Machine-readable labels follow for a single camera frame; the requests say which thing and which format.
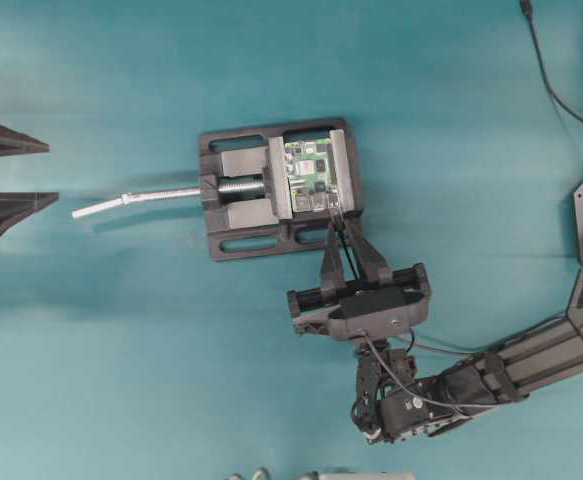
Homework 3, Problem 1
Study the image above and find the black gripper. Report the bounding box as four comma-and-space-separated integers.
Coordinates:
287, 219, 432, 342

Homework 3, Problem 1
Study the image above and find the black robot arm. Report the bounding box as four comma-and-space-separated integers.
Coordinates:
159, 118, 583, 444

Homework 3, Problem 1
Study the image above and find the green Raspberry Pi board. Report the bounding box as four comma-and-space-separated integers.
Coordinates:
284, 138, 339, 213

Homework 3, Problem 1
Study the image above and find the black bench vise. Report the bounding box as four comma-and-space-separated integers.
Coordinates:
199, 117, 364, 261

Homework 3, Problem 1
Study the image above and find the black background cable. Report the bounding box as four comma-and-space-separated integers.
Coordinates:
518, 0, 583, 136

